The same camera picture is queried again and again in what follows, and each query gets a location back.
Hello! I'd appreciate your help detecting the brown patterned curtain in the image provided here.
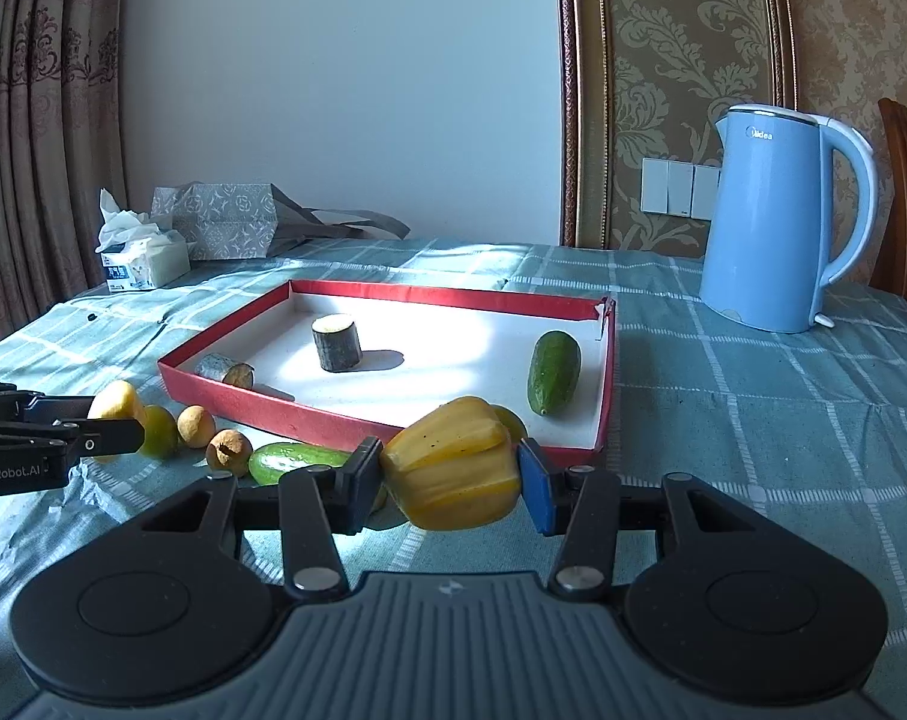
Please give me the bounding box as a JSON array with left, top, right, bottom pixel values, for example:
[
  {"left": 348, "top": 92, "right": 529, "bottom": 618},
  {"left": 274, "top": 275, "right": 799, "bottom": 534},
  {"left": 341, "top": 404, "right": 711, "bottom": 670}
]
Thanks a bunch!
[{"left": 0, "top": 0, "right": 126, "bottom": 340}]

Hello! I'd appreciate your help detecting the grey eggplant slice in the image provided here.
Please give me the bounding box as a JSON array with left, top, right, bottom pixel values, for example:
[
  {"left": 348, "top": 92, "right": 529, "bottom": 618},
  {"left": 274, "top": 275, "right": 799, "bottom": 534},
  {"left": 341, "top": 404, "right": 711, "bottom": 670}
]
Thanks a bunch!
[{"left": 194, "top": 355, "right": 255, "bottom": 388}]

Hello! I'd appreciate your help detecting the small yellow round fruit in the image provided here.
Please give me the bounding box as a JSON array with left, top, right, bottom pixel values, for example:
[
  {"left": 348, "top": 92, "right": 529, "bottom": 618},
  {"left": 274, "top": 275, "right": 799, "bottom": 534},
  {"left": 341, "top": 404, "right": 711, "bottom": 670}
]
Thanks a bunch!
[{"left": 176, "top": 405, "right": 217, "bottom": 450}]

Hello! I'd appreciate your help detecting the white wall switch panel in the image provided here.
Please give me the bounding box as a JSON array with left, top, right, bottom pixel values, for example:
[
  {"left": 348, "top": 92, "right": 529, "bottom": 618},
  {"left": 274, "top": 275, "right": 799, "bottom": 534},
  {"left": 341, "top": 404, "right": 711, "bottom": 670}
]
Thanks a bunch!
[{"left": 640, "top": 158, "right": 720, "bottom": 221}]

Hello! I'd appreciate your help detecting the gold ornate wall frame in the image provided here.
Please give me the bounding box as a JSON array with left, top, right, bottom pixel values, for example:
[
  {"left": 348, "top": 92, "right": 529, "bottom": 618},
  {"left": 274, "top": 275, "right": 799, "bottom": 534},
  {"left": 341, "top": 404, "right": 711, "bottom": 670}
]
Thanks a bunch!
[{"left": 559, "top": 0, "right": 798, "bottom": 255}]

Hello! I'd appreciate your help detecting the green cucumber half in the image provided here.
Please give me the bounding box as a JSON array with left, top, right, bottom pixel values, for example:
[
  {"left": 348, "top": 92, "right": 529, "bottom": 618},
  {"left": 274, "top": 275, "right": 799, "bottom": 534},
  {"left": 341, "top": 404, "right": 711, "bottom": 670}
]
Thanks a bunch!
[{"left": 526, "top": 330, "right": 582, "bottom": 416}]

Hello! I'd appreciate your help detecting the small yellow pepper piece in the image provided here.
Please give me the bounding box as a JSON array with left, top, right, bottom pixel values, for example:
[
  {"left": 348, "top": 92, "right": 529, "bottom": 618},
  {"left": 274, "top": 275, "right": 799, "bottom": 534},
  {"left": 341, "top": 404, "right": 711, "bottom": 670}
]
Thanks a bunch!
[{"left": 87, "top": 379, "right": 145, "bottom": 427}]

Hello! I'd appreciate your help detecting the small tan round fruit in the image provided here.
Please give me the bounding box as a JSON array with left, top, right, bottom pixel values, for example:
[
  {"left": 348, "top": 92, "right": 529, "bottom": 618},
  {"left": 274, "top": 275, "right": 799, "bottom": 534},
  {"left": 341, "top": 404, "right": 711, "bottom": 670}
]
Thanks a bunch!
[{"left": 204, "top": 429, "right": 253, "bottom": 478}]

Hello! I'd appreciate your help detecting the white tissue pack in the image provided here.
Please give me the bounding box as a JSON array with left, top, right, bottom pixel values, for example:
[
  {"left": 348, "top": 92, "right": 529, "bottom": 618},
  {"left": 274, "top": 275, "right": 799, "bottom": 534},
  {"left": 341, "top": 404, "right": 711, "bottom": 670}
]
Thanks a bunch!
[{"left": 97, "top": 188, "right": 191, "bottom": 293}]

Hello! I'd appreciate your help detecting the grey patterned gift bag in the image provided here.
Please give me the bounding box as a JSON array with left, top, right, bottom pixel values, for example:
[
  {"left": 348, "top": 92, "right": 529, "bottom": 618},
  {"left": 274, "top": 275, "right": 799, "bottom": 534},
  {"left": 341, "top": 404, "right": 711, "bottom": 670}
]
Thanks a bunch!
[{"left": 151, "top": 182, "right": 409, "bottom": 262}]

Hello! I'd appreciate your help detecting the green cucumber end piece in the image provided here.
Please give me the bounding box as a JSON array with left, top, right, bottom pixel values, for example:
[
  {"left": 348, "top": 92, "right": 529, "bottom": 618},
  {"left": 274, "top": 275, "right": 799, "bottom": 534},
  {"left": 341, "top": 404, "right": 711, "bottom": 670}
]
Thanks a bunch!
[{"left": 248, "top": 442, "right": 351, "bottom": 486}]

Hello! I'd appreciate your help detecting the dark eggplant chunk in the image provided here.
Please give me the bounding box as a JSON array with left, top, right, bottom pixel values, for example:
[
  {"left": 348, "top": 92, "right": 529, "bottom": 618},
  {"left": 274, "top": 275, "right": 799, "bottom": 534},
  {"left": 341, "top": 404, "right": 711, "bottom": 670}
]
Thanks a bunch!
[{"left": 312, "top": 314, "right": 362, "bottom": 372}]

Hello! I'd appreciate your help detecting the red shallow cardboard box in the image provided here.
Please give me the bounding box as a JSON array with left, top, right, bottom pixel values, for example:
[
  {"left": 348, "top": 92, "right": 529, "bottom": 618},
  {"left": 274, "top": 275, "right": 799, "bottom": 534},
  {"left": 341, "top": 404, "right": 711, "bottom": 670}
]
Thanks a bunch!
[{"left": 158, "top": 280, "right": 616, "bottom": 465}]

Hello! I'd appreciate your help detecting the small green tomato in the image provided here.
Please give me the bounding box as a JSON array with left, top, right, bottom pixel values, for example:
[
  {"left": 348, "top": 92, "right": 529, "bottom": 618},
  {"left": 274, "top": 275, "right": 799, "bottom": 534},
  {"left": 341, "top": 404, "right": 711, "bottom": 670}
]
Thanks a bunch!
[{"left": 492, "top": 405, "right": 528, "bottom": 444}]

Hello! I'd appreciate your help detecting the yellow bell pepper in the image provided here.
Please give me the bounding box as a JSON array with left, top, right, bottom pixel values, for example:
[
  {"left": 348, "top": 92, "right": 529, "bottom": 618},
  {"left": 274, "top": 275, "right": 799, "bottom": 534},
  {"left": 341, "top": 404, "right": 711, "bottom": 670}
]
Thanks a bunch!
[{"left": 380, "top": 397, "right": 522, "bottom": 532}]

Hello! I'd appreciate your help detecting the teal plaid tablecloth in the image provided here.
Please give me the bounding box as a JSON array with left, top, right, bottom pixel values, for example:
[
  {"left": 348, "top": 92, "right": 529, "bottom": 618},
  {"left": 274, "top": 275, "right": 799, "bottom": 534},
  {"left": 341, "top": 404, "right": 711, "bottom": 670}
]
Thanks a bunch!
[{"left": 0, "top": 239, "right": 907, "bottom": 718}]

